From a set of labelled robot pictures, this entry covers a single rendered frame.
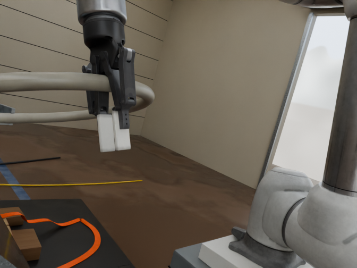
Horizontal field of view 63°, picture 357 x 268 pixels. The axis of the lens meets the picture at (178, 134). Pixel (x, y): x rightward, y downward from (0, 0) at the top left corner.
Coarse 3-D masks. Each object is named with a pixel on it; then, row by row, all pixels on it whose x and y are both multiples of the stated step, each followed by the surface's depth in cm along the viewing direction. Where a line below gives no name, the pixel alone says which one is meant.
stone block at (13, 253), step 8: (0, 216) 118; (0, 224) 109; (0, 232) 100; (8, 232) 110; (0, 240) 93; (8, 240) 102; (0, 248) 87; (8, 248) 94; (16, 248) 103; (0, 256) 82; (8, 256) 88; (16, 256) 95; (0, 264) 82; (8, 264) 84; (16, 264) 89; (24, 264) 96
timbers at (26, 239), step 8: (0, 208) 224; (8, 208) 227; (16, 208) 230; (8, 216) 216; (16, 216) 219; (24, 216) 223; (16, 224) 221; (16, 232) 197; (24, 232) 199; (32, 232) 202; (16, 240) 189; (24, 240) 191; (32, 240) 193; (24, 248) 183; (32, 248) 186; (40, 248) 189; (24, 256) 184; (32, 256) 187
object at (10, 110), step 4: (0, 104) 85; (0, 108) 85; (4, 108) 84; (8, 108) 84; (12, 108) 83; (0, 112) 85; (4, 112) 84; (8, 112) 84; (12, 112) 83; (0, 124) 81; (4, 124) 82; (8, 124) 83; (12, 124) 84
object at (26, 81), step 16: (0, 80) 45; (16, 80) 46; (32, 80) 46; (48, 80) 47; (64, 80) 48; (80, 80) 49; (96, 80) 51; (144, 96) 63; (64, 112) 91; (80, 112) 91
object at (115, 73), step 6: (102, 54) 52; (102, 60) 52; (108, 60) 52; (108, 66) 52; (108, 72) 52; (114, 72) 52; (108, 78) 52; (114, 78) 52; (114, 84) 51; (114, 90) 51; (120, 90) 52; (114, 96) 51; (120, 96) 52; (114, 102) 52; (120, 102) 51; (114, 108) 50; (120, 108) 51
